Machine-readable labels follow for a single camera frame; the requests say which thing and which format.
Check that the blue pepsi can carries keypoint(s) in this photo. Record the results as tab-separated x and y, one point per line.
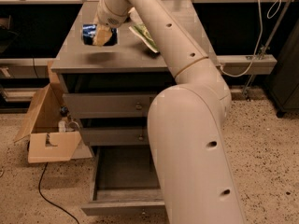
88	33

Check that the grey top drawer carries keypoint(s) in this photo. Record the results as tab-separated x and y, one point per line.
109	95

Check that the open cardboard box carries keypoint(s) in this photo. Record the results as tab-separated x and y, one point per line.
40	127

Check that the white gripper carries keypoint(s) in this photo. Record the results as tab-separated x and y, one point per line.
106	18

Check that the green chip bag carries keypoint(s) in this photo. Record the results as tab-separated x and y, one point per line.
141	31

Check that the grey middle drawer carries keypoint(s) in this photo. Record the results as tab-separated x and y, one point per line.
115	131

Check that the bottle in cardboard box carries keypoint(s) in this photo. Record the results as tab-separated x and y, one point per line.
62	124

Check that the grey bottom drawer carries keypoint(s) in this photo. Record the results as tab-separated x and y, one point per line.
124	182

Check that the dark grey cart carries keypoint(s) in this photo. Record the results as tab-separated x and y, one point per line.
283	83

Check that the metal leaning pole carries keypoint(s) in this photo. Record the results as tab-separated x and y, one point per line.
251	78

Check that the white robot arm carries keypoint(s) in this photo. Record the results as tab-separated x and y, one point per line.
197	184

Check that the grey drawer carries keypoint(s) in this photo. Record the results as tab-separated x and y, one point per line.
109	95
115	131
124	182

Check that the grey drawer cabinet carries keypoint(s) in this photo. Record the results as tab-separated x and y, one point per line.
93	59

